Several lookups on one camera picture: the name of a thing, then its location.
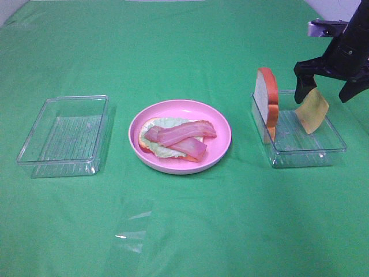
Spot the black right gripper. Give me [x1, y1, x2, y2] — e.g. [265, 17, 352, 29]
[294, 1, 368, 104]

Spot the yellow cheese slice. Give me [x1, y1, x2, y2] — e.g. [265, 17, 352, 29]
[295, 88, 329, 134]

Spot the bacon strip tray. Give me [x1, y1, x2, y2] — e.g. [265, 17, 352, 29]
[157, 120, 217, 147]
[144, 126, 207, 162]

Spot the green lettuce leaf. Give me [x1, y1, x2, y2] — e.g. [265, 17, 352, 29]
[138, 117, 198, 162]

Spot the toast bread slice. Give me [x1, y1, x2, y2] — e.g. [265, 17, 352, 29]
[138, 117, 207, 162]

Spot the pink plate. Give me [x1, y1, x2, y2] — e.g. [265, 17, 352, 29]
[128, 99, 232, 175]

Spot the green tablecloth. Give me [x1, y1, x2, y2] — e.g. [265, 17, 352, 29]
[1, 1, 368, 276]

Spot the clear plastic film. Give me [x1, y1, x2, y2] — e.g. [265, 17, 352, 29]
[113, 198, 153, 254]

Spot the clear plastic tray left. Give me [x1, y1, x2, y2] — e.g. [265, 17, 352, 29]
[16, 95, 109, 178]

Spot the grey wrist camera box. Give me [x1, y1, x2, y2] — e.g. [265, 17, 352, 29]
[307, 19, 348, 38]

